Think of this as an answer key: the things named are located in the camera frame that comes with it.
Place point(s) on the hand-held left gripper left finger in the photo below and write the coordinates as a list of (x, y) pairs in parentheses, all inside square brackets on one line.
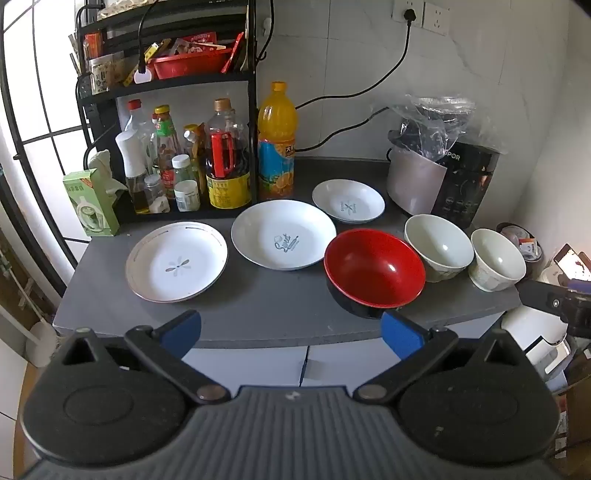
[(182, 330)]

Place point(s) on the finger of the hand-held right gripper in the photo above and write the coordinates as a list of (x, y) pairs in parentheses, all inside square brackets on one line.
[(538, 293)]

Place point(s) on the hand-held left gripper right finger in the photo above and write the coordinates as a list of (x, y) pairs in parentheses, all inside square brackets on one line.
[(400, 336)]

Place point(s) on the small white plate crossed print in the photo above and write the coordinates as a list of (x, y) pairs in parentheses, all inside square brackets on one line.
[(332, 196)]

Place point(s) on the white appliance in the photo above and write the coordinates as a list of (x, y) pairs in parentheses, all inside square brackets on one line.
[(531, 332)]

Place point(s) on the smartphone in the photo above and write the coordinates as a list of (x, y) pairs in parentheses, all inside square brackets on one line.
[(575, 265)]

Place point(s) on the round dark container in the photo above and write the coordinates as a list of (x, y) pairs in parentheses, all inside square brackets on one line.
[(521, 242)]

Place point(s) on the small white ribbed bowl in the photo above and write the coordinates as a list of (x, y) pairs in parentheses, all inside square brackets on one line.
[(496, 258)]

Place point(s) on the white plate floral print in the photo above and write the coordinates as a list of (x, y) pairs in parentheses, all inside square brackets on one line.
[(157, 258)]

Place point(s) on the red and black bowl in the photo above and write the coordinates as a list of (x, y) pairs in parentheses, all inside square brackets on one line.
[(364, 263)]

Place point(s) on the white cabinet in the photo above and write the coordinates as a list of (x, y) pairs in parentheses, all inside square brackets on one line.
[(277, 364)]

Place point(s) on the large white bowl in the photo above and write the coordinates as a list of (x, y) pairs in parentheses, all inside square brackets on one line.
[(438, 242)]

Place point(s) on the large white plate script print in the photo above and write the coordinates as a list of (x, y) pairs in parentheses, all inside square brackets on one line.
[(258, 230)]

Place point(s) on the white pill bottle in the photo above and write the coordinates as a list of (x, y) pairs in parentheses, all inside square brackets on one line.
[(187, 196)]

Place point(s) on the small glass jar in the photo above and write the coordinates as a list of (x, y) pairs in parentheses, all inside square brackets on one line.
[(153, 189)]

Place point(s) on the large soy sauce bottle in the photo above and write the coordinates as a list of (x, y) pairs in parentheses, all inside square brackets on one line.
[(228, 184)]

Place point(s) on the silver and black rice cooker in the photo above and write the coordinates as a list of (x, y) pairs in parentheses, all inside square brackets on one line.
[(415, 180)]

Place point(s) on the green cardboard box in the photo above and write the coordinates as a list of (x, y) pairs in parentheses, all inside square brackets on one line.
[(87, 203)]

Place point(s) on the small jar white lid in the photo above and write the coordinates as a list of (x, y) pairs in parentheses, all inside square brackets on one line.
[(181, 170)]

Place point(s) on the white-top oil dispenser bottle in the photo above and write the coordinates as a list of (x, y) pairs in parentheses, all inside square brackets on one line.
[(131, 157)]

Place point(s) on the white cloth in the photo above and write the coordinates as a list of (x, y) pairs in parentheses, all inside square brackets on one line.
[(104, 166)]

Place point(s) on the yellow squeeze bottle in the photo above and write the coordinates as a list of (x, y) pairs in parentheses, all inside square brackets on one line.
[(194, 147)]

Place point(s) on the sauce bottle yellow cap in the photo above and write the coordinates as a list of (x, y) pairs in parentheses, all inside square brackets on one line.
[(166, 138)]

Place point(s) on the orange juice bottle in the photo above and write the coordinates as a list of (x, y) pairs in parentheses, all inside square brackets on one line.
[(277, 152)]

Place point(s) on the clear plastic bag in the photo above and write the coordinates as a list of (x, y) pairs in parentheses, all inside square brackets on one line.
[(438, 115)]

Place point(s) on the clear bottle red cap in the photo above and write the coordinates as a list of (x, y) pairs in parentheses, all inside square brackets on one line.
[(136, 117)]

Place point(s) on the black metal shelf rack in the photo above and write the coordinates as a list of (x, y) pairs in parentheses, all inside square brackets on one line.
[(252, 115)]

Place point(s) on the black window grille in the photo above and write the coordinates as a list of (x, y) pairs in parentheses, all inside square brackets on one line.
[(14, 152)]

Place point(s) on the white charger adapter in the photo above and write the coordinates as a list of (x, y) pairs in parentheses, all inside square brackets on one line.
[(142, 76)]

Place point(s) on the red plastic basket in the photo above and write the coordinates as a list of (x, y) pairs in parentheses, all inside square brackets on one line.
[(189, 65)]

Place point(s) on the white printed mug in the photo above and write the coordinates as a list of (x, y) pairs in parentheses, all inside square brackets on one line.
[(101, 74)]

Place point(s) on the red snack packet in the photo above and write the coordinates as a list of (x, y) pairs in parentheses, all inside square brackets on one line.
[(198, 39)]

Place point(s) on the orange box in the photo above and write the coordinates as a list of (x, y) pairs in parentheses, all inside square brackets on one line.
[(93, 45)]

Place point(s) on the white wall socket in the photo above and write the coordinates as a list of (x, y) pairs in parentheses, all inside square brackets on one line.
[(436, 18), (400, 5)]

